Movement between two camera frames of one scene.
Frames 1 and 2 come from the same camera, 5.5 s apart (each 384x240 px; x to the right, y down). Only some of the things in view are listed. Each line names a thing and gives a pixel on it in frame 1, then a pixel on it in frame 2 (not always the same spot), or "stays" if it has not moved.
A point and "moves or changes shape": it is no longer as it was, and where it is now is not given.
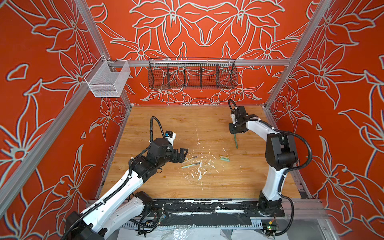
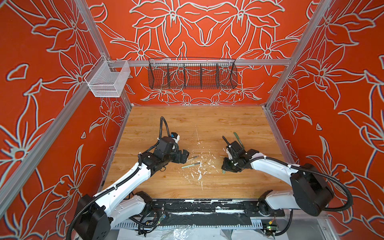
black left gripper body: x=175 y=158 stays
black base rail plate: x=229 y=208 stays
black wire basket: x=192 y=73 stays
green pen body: x=236 y=141 moves or changes shape
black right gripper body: x=234 y=128 -> x=231 y=165
